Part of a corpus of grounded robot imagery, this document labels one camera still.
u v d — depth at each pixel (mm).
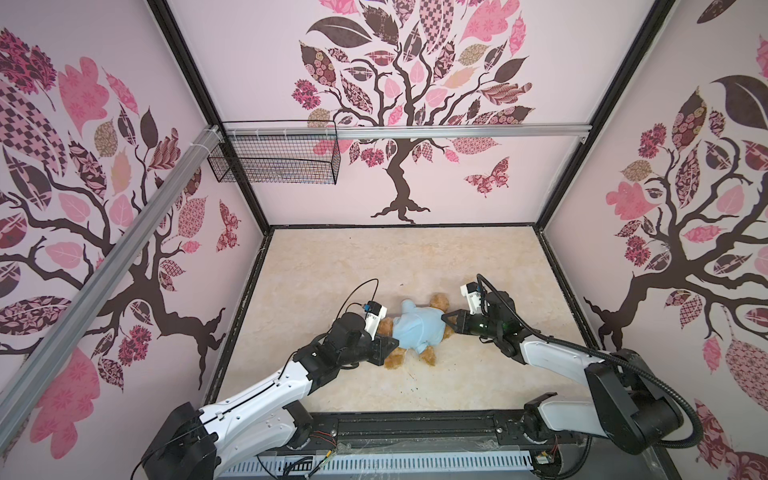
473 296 805
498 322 685
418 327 809
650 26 708
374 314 705
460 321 788
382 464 697
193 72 764
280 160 1219
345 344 591
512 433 727
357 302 715
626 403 423
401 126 921
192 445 392
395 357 779
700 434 379
